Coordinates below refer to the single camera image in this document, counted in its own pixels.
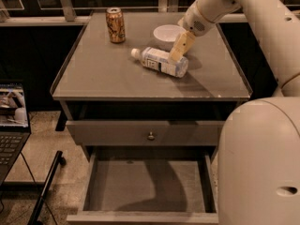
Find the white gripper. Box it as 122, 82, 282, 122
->
168, 1, 215, 62

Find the blue labelled plastic bottle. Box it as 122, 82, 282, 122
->
130, 47, 188, 78

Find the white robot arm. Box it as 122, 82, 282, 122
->
169, 0, 300, 225

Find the grey wooden drawer cabinet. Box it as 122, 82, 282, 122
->
50, 10, 253, 225

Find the brass round drawer knob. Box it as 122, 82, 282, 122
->
147, 131, 156, 141

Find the grey top drawer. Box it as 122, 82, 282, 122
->
66, 103, 229, 147

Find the grey open middle drawer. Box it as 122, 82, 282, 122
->
67, 147, 218, 225

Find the white ceramic bowl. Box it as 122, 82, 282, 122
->
153, 24, 185, 51

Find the gold patterned drink can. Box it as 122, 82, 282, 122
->
106, 7, 126, 43

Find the open black laptop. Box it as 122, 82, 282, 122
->
0, 80, 31, 186

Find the black metal stand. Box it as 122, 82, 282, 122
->
1, 151, 67, 225

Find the metal window railing frame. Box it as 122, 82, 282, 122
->
0, 0, 194, 24

